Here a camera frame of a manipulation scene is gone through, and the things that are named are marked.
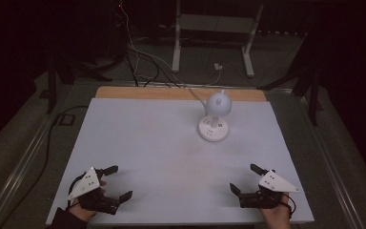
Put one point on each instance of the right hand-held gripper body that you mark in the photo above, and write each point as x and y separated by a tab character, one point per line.
278	183

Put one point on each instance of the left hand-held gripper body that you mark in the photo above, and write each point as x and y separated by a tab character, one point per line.
87	184

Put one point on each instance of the white round desk lamp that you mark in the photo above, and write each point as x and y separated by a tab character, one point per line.
217	103

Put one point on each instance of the person's left hand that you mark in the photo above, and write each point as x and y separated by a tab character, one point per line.
82	213

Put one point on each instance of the person's right hand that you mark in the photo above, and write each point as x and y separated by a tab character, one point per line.
278	218

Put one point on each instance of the white table mat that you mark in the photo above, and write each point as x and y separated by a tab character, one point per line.
155	152

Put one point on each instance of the black stand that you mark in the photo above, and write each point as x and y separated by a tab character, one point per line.
313	92
52	86

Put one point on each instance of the white power adapter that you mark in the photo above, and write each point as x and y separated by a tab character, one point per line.
218	66

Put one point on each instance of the metal floor rail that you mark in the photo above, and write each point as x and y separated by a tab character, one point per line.
16	178
330	165

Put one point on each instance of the small black rectangular frame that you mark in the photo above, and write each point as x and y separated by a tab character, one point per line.
65	119

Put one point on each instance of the white metal stand frame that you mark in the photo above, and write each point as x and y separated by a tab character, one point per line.
214	24

